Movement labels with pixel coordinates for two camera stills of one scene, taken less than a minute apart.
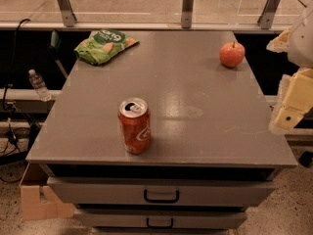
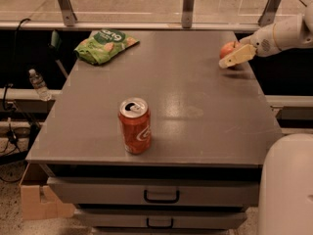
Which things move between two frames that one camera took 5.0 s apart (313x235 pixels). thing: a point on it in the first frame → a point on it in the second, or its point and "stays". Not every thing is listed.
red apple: [232, 54] stays
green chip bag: [103, 46] stays
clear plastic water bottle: [40, 86] stays
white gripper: [302, 44] → [263, 42]
